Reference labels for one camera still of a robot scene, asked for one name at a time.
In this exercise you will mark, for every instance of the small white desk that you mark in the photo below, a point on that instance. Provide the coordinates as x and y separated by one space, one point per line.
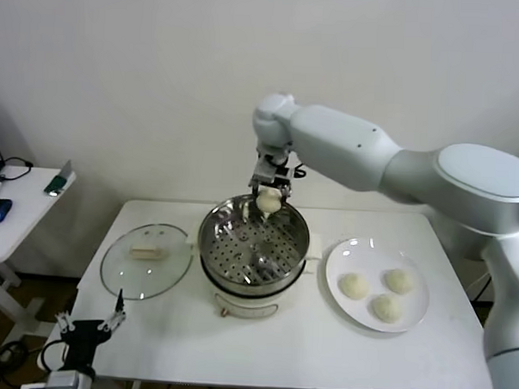
26 219

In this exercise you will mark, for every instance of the white electric cooker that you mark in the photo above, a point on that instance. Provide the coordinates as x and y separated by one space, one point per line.
246 303

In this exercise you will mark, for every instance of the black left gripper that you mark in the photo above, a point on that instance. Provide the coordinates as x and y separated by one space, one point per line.
83 337

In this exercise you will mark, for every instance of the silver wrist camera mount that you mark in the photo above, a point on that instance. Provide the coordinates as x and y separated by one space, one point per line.
266 169
66 382

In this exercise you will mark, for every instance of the white steamed baozi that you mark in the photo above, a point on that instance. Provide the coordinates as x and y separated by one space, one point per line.
354 287
268 201
398 281
386 308

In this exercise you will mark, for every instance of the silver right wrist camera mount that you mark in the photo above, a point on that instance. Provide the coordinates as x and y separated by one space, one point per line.
266 169

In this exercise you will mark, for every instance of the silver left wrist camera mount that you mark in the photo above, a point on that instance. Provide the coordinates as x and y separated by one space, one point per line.
66 382

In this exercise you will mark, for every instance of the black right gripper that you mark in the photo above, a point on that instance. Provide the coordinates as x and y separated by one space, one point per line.
286 174

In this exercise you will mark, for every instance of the perforated steel steamer basket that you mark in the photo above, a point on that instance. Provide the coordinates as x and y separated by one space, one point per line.
252 254

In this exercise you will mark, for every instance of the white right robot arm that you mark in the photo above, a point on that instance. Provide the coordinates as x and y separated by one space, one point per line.
373 148

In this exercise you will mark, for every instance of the round glass pot lid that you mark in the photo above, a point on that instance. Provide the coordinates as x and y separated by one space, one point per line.
146 275

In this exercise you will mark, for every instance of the green grey handheld device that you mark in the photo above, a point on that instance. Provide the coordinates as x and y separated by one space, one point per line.
55 185

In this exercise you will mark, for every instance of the white round plate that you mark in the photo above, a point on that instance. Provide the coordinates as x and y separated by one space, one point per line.
368 259

